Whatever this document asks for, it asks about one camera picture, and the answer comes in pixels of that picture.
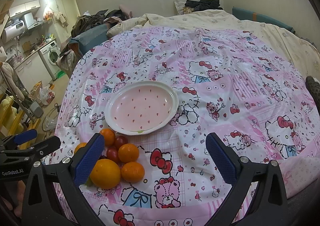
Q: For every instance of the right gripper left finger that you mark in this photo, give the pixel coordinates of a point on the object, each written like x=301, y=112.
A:
x=41, y=206

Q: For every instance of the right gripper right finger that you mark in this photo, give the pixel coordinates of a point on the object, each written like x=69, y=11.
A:
x=269, y=203

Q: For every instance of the large orange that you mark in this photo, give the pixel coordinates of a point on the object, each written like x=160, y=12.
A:
x=106, y=174
x=79, y=146

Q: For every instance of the red cherry tomato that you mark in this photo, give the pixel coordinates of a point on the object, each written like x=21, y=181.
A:
x=112, y=154
x=119, y=141

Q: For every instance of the small mandarin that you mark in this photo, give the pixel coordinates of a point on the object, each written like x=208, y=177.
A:
x=109, y=136
x=132, y=172
x=128, y=153

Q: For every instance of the yellow wooden rack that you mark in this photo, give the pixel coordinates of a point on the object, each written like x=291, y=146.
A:
x=14, y=121

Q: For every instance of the white plastic bag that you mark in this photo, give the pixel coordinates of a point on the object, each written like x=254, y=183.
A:
x=46, y=95

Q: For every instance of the white washing machine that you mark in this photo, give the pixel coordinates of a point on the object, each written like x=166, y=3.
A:
x=49, y=54

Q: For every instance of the white water heater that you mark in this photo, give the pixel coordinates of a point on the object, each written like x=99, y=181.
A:
x=12, y=31

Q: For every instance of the pink strawberry plate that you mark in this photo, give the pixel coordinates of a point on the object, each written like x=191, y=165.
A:
x=141, y=108

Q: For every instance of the teal blue pillow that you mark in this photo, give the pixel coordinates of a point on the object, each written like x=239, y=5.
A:
x=87, y=40

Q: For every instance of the Hello Kitty pink cloth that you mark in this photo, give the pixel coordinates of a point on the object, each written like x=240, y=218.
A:
x=228, y=82

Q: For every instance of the white kitchen cabinet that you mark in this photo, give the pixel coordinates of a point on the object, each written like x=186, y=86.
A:
x=25, y=7

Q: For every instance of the pile of dark clothes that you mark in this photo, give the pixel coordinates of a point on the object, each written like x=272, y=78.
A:
x=86, y=22

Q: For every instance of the cream bed quilt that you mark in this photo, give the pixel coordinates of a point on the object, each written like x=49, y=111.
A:
x=301, y=53

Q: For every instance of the teal headboard cushion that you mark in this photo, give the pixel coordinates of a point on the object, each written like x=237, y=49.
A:
x=243, y=14

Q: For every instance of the dark clothes on bed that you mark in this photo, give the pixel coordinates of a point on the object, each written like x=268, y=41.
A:
x=203, y=5

